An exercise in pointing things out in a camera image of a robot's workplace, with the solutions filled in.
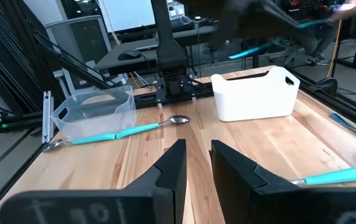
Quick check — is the black computer mouse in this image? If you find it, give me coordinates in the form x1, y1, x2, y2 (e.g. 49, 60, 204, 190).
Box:
116, 49, 143, 62

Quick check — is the silver metal bracket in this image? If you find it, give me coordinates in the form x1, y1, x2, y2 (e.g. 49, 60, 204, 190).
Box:
41, 90, 55, 144

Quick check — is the teal handled silver spoon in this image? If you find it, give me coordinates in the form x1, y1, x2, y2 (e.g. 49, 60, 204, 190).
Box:
115, 114, 191, 140
289, 166, 356, 188
42, 132, 118, 153

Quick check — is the bright computer monitor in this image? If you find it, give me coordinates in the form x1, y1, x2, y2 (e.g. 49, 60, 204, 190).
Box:
96, 0, 157, 34

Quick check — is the person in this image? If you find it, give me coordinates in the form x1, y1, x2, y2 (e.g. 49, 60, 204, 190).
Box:
299, 20, 337, 67

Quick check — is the gray desk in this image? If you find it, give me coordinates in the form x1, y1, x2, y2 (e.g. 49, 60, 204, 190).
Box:
93, 37, 166, 77
134, 17, 216, 50

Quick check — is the yellow cable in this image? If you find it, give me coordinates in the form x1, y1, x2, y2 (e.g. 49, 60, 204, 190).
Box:
326, 18, 343, 78

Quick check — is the black keyboard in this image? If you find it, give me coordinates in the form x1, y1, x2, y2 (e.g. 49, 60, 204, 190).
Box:
169, 14, 195, 32

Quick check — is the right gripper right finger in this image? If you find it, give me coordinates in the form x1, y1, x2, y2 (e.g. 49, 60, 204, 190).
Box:
210, 139, 356, 224

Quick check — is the iridescent rainbow spoon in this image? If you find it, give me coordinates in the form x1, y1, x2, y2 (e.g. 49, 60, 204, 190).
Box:
329, 111, 356, 149

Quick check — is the white plastic bin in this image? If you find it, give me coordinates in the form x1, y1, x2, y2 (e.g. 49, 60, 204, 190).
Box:
210, 65, 301, 122

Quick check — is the gray office chair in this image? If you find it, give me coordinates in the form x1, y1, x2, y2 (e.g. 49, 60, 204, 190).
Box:
44, 14, 128, 96

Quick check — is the clear plastic bin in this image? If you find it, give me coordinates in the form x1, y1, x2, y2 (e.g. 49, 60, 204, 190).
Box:
50, 85, 137, 141

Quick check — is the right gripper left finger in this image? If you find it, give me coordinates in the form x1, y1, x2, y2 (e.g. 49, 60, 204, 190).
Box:
0, 139, 187, 224

